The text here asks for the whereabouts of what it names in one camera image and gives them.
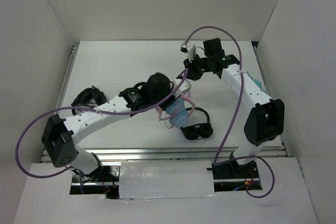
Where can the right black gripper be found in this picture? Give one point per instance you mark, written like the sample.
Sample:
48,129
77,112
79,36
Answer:
191,72

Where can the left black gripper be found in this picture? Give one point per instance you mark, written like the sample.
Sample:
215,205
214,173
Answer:
164,106

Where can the pink blue cat-ear headphones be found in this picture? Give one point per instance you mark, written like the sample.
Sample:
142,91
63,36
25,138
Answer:
179,112

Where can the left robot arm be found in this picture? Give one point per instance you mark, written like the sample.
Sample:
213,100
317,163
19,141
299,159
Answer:
62,136

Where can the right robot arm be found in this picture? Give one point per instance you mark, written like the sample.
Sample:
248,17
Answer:
265,121

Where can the black on-ear headphones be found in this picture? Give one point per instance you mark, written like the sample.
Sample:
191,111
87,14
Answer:
202,130

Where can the teal cat-ear headphones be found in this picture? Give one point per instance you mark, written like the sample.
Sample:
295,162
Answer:
258,83

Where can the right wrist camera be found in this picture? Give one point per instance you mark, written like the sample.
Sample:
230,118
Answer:
189,49

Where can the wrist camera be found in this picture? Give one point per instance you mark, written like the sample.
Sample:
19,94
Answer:
183,89
189,49

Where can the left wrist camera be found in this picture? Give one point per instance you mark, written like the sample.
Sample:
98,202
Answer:
183,89

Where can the aluminium rail frame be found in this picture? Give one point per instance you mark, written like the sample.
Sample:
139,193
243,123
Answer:
113,66

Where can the black headphones with cable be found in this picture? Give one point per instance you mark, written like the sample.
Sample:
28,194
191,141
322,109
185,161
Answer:
90,97

